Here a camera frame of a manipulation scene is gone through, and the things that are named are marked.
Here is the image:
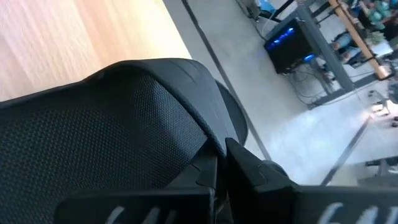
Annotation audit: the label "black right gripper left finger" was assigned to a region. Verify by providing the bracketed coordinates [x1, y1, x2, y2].
[54, 141, 218, 224]

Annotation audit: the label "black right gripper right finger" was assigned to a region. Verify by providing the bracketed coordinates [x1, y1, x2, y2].
[225, 138, 398, 224]

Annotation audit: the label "person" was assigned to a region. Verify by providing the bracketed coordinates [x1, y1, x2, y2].
[330, 30, 373, 66]

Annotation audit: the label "black rubber slide sandal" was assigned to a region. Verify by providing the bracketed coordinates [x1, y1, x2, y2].
[0, 58, 249, 224]

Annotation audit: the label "grey metal desk leg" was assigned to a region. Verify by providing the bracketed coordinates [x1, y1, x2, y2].
[295, 4, 356, 110]

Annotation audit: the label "black computer tower blue lights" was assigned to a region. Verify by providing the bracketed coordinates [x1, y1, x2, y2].
[263, 18, 315, 75]

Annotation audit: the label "wooden desk edge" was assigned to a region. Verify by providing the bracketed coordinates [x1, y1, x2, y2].
[328, 0, 390, 80]

